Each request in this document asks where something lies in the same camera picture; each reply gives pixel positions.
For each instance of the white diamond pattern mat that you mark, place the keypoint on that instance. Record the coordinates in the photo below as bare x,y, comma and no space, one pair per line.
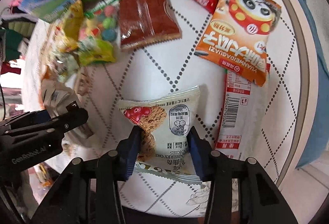
155,71

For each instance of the long red white packet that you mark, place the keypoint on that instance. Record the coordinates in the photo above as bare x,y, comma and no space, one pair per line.
242,115

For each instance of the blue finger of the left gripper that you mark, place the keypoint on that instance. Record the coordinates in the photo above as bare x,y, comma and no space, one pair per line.
73,118

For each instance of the white cake packet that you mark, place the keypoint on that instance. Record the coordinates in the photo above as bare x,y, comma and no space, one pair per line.
56,98

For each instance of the braised egg clear packet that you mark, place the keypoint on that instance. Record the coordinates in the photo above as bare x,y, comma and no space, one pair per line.
63,65

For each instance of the cranberry oat cookie packet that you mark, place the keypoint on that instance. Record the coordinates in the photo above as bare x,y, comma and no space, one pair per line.
166,123

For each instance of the clothes rack with garments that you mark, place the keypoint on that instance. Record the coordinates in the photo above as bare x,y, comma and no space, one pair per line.
17,27

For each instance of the orange panda sunflower seed bag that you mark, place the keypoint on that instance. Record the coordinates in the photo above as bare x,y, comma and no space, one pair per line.
237,34

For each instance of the yellow panda snack bag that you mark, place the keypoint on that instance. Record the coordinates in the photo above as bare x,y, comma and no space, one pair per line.
66,31

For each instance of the brown jerky packet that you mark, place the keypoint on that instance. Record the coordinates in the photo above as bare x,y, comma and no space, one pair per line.
146,22

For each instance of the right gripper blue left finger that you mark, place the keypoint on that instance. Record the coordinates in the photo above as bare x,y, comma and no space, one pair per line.
128,150

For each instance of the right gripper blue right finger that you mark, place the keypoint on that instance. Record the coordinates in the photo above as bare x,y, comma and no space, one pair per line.
200,151

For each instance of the green candy bag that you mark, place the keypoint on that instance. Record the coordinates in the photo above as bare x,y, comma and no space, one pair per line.
98,35

